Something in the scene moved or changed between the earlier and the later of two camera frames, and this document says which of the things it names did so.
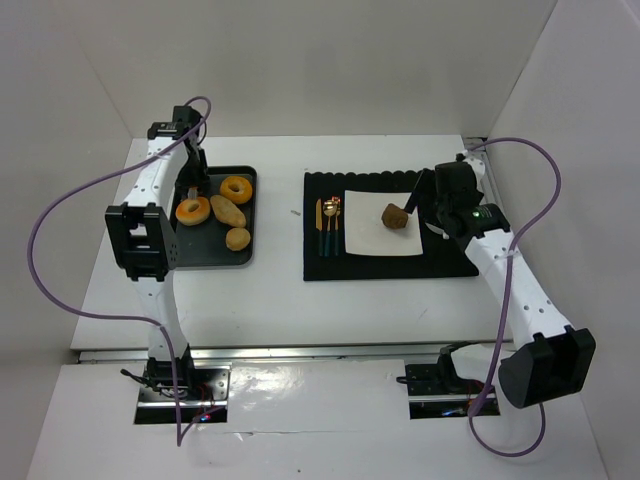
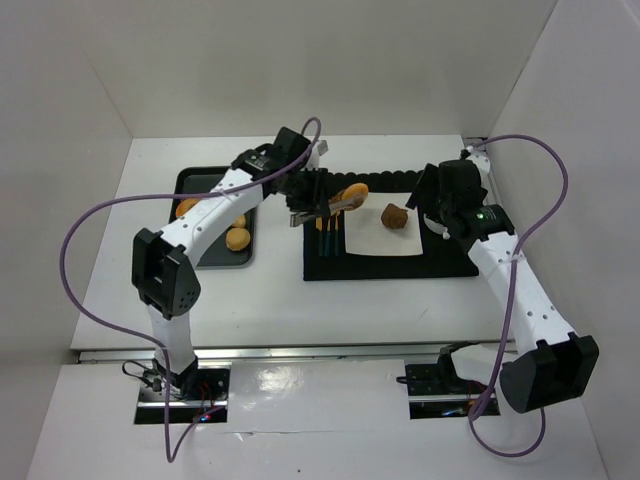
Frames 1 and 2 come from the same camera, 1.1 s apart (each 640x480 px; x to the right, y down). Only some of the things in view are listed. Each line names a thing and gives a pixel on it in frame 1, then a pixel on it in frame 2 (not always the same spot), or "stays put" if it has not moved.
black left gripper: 189,179 to 314,190
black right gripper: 428,201 stays put
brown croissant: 394,217 stays put
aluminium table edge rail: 248,354 stays put
